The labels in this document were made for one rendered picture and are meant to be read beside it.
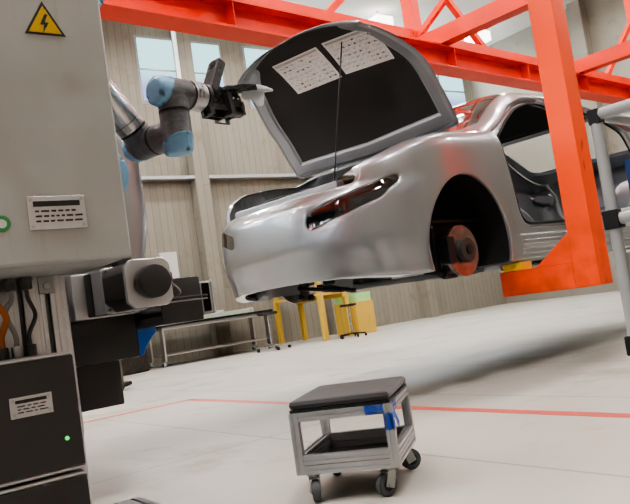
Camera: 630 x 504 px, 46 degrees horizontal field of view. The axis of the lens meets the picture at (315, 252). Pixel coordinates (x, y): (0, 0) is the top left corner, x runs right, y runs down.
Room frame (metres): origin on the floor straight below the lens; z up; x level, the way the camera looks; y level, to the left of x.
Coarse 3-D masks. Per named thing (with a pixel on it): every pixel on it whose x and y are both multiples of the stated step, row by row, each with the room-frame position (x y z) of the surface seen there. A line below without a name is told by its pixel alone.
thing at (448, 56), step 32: (128, 0) 5.38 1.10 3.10; (160, 0) 5.57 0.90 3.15; (192, 0) 5.77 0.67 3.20; (224, 0) 5.87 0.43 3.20; (256, 0) 6.53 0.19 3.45; (416, 0) 8.11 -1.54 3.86; (448, 0) 7.78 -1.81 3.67; (512, 0) 7.13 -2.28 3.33; (192, 32) 5.86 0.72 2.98; (224, 32) 5.96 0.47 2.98; (256, 32) 6.06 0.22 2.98; (288, 32) 6.45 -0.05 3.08; (416, 32) 8.05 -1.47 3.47; (448, 32) 7.71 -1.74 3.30; (448, 64) 8.02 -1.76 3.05; (480, 64) 8.46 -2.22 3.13; (512, 64) 8.91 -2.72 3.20; (576, 64) 9.84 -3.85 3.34; (608, 64) 9.64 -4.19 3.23; (608, 96) 10.41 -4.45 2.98
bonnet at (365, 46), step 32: (320, 32) 4.72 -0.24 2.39; (352, 32) 4.63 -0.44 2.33; (384, 32) 4.53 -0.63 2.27; (256, 64) 5.14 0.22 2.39; (288, 64) 5.09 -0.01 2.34; (320, 64) 4.99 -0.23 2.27; (352, 64) 4.89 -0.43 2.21; (384, 64) 4.79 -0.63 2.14; (416, 64) 4.63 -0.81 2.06; (288, 96) 5.40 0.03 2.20; (320, 96) 5.27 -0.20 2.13; (352, 96) 5.13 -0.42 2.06; (384, 96) 4.98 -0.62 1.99; (416, 96) 4.84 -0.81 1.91; (288, 128) 5.66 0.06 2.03; (320, 128) 5.49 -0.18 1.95; (352, 128) 5.32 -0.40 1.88; (384, 128) 5.16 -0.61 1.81; (416, 128) 4.98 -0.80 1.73; (448, 128) 4.86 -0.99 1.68; (288, 160) 5.87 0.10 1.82; (320, 160) 5.68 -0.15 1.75; (352, 160) 5.50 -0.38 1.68
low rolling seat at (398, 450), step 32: (352, 384) 2.76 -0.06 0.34; (384, 384) 2.61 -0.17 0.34; (288, 416) 2.52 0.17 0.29; (320, 416) 2.49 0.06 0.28; (352, 416) 2.46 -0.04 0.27; (384, 416) 2.43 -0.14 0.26; (320, 448) 2.72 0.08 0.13; (352, 448) 2.79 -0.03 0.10; (384, 448) 2.44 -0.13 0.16; (320, 480) 2.52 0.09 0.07; (384, 480) 2.45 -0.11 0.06
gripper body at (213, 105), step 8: (208, 88) 1.85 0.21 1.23; (224, 88) 1.90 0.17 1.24; (216, 96) 1.89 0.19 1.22; (224, 96) 1.91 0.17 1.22; (232, 96) 1.91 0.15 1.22; (208, 104) 1.86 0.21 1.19; (216, 104) 1.88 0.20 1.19; (224, 104) 1.91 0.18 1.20; (232, 104) 1.90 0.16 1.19; (240, 104) 1.93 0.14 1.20; (208, 112) 1.87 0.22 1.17; (216, 112) 1.90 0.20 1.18; (224, 112) 1.91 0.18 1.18; (232, 112) 1.90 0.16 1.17; (240, 112) 1.93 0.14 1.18; (216, 120) 1.92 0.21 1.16
